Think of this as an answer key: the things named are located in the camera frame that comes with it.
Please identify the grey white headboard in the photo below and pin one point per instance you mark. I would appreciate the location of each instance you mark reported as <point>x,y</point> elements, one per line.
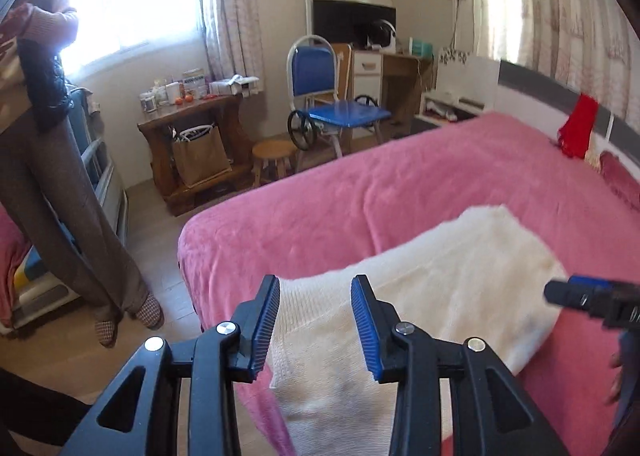
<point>545,104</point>

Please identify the standing bystander person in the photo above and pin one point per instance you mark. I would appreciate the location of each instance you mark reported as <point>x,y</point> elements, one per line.
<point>45,186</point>

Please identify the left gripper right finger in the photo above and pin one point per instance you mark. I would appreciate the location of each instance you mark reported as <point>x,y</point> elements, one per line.
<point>491,413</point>

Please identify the red garment on headboard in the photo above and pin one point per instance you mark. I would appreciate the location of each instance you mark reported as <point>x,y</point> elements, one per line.
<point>574,136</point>

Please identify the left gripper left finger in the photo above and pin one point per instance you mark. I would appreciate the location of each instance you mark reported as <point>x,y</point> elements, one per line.
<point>138,412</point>

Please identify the wooden side table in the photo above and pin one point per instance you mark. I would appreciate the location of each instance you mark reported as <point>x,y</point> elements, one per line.
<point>222,111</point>

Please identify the blue folding chair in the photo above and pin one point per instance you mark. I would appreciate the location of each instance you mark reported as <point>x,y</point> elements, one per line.
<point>317,114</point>

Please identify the brown tote bag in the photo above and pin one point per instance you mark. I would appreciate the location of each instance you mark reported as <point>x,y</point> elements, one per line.
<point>199,154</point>

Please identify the cream plush toy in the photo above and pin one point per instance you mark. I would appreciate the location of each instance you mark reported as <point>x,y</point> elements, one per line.
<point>592,158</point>

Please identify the person right hand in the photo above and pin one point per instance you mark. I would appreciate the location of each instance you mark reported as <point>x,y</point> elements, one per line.
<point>614,391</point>

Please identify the dark pink pillow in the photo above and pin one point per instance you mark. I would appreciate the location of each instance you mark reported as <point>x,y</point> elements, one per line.
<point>620,180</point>

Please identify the wooden desk with drawers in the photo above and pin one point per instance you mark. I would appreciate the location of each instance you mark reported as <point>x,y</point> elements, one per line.
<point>393,81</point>

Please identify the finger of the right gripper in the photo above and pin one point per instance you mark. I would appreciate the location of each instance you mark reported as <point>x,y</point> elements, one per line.
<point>591,281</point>
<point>594,301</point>

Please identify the beige knit sweater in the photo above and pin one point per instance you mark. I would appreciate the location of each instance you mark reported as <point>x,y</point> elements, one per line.
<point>480,275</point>

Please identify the black monitor screen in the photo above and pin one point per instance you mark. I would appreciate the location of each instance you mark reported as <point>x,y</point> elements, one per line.
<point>363,26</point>

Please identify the small round wooden stool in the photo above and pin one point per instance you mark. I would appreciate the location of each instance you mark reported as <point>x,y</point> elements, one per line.
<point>272,153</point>

